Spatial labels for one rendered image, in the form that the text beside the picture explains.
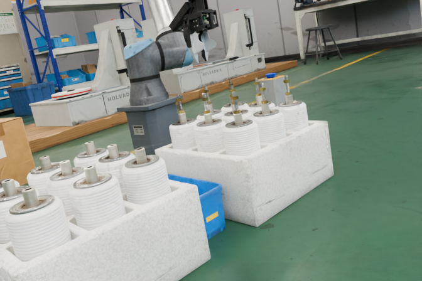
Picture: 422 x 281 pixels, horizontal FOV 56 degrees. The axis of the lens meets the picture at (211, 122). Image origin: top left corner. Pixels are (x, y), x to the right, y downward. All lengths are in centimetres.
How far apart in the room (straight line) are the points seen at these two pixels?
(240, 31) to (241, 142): 377
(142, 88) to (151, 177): 69
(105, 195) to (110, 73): 264
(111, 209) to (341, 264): 47
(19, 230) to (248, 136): 57
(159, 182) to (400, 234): 53
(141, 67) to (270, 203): 71
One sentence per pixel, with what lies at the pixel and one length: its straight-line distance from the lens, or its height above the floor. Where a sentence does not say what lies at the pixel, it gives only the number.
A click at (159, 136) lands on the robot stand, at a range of 147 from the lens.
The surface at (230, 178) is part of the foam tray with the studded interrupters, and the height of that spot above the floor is 13.
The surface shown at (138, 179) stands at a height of 23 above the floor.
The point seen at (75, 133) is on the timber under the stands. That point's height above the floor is 3.
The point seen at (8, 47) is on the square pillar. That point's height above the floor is 100.
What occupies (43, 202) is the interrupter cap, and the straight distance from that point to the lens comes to 77.
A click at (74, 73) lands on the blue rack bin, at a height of 41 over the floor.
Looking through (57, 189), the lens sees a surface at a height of 23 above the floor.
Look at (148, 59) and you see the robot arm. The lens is 148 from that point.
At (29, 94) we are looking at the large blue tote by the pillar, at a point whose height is 26.
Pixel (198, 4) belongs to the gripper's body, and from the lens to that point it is 125.
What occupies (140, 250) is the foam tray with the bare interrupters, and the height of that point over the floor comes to 11.
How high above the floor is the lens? 47
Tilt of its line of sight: 11 degrees down
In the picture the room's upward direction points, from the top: 10 degrees counter-clockwise
